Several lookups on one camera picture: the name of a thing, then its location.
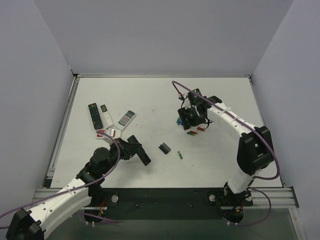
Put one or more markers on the grey and white remote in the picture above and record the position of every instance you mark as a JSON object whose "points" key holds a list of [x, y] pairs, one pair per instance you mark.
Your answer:
{"points": [[126, 120]]}

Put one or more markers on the black multi-button remote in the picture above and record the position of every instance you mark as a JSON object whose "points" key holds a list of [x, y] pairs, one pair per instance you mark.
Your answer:
{"points": [[95, 116]]}

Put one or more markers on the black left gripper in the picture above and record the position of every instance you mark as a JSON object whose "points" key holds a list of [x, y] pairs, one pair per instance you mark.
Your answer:
{"points": [[136, 149]]}

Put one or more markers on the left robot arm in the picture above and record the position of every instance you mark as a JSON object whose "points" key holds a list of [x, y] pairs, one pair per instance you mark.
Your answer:
{"points": [[47, 214]]}

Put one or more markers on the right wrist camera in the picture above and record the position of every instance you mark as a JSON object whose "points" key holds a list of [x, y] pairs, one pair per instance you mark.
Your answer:
{"points": [[183, 96]]}

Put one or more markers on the red and white remote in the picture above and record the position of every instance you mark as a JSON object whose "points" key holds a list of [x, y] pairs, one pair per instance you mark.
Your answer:
{"points": [[100, 134]]}

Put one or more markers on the black battery cover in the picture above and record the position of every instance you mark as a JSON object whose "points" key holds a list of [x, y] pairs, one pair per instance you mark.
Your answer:
{"points": [[165, 148]]}

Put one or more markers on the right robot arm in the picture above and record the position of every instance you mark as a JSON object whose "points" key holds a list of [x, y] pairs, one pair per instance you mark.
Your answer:
{"points": [[255, 150]]}

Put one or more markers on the green yellow-tip battery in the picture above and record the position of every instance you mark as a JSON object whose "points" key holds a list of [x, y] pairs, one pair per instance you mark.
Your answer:
{"points": [[180, 155]]}

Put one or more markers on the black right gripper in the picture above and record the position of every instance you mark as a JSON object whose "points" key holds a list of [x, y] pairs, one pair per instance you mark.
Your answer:
{"points": [[189, 119]]}

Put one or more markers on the slim white remote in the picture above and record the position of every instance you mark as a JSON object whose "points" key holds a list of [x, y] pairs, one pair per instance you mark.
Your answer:
{"points": [[106, 115]]}

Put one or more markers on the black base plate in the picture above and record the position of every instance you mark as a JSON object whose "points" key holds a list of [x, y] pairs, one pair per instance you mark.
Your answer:
{"points": [[117, 204]]}

